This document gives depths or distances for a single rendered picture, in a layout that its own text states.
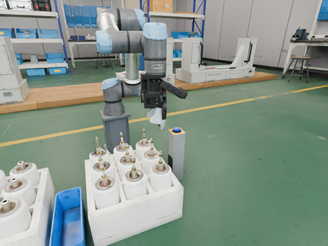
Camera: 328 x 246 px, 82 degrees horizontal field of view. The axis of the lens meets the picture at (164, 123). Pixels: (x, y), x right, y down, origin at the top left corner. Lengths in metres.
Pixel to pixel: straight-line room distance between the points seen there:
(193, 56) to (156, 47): 2.70
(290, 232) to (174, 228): 0.50
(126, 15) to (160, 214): 0.95
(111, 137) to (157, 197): 0.65
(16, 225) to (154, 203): 0.48
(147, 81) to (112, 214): 0.51
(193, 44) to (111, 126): 2.32
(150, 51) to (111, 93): 0.69
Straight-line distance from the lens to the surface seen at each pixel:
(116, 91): 1.27
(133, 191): 0.81
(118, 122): 1.31
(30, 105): 2.73
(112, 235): 0.90
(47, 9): 5.38
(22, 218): 0.86
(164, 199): 0.86
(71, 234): 1.02
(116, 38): 0.71
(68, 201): 1.08
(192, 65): 3.33
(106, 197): 0.80
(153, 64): 0.64
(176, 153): 1.05
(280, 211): 1.17
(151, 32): 0.63
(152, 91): 0.67
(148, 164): 0.92
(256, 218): 1.08
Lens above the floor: 0.77
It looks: 24 degrees down
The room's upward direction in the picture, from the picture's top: straight up
